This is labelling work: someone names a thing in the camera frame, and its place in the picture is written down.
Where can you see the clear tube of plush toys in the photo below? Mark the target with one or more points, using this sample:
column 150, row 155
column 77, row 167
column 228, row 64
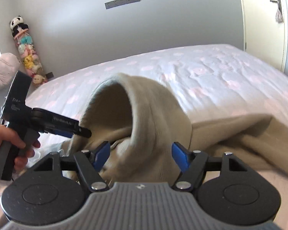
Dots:
column 28, row 57

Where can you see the beige fleece hoodie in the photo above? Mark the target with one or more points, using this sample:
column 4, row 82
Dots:
column 153, row 124

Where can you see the white cloth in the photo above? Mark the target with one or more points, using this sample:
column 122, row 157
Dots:
column 52, row 152

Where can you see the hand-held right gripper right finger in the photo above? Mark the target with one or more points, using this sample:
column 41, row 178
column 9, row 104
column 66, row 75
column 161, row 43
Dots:
column 180, row 157

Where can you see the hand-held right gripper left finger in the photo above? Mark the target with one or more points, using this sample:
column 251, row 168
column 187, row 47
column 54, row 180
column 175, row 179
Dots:
column 102, row 154

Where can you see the grey tassel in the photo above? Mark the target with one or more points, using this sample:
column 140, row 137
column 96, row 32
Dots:
column 279, row 16

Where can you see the grey wall socket panel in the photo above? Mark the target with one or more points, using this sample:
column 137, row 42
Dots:
column 122, row 2

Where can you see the panda plush toy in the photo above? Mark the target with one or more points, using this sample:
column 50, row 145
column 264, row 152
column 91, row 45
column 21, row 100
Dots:
column 16, row 22

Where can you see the small dark box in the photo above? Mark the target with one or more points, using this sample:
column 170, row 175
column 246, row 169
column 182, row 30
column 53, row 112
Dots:
column 49, row 75

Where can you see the rolled pale pink duvet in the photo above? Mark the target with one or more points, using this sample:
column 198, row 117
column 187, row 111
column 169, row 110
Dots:
column 2, row 69

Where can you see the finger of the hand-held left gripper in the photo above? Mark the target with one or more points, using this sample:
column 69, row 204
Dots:
column 60, row 133
column 62, row 123

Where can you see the bed with pink dotted sheet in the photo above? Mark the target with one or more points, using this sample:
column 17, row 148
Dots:
column 194, row 71

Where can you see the white door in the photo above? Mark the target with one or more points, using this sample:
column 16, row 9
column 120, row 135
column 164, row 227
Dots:
column 261, row 28

